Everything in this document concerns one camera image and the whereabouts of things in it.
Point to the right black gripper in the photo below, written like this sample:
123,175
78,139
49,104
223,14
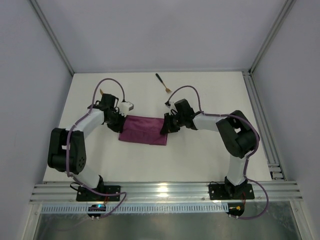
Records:
169,123

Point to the slotted cable duct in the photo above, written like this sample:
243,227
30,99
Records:
139,208

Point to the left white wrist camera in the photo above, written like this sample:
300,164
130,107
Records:
125,107

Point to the aluminium rail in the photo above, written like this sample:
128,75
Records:
273,158
165,192

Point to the left black controller board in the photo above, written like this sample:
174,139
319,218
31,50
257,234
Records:
96,210

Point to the corner frame post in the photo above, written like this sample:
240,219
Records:
272,33
51,34

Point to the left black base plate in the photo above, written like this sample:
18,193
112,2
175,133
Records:
107,193

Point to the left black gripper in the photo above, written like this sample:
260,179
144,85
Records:
118,123

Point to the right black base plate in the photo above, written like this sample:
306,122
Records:
222,191

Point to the black controller board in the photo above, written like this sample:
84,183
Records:
235,210
96,210

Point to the gold fork black handle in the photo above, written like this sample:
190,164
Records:
162,82

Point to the front aluminium rail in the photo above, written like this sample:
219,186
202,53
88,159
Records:
165,192

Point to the right side aluminium rail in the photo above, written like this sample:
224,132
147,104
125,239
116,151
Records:
273,158

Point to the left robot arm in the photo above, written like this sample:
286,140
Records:
67,150

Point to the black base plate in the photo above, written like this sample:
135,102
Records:
222,191
107,193

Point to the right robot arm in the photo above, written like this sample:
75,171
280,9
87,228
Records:
239,137

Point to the left corner frame post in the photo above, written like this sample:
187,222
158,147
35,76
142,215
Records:
51,34

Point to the purple cloth napkin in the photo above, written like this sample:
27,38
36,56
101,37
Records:
143,130

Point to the right corner frame post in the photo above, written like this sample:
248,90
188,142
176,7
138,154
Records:
272,33

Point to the right black controller board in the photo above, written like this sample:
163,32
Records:
235,210

